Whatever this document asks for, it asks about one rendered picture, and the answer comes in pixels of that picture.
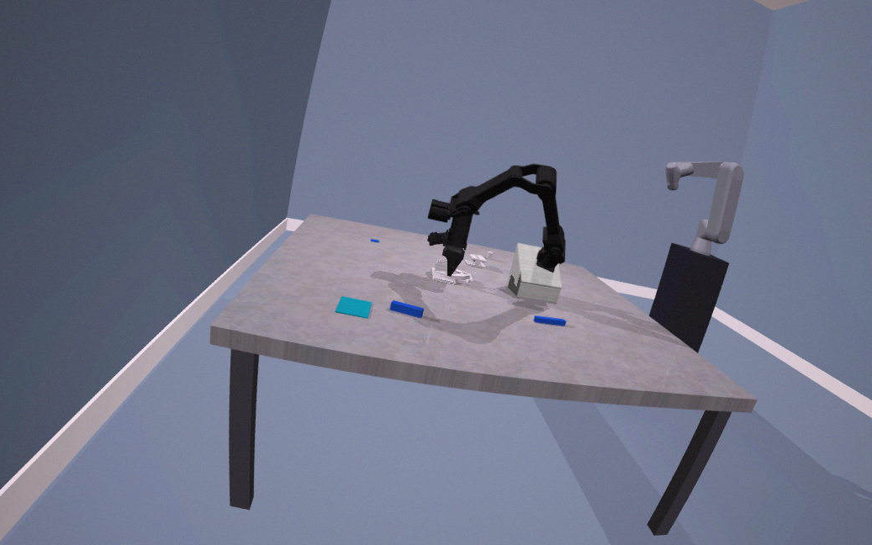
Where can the teal flat rectangular plate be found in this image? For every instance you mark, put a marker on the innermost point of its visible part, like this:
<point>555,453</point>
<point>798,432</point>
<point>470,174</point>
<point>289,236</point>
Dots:
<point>353,307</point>

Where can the blue rectangular block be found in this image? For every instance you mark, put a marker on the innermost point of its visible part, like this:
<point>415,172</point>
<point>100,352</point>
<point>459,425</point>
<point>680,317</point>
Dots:
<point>406,309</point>
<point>549,320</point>

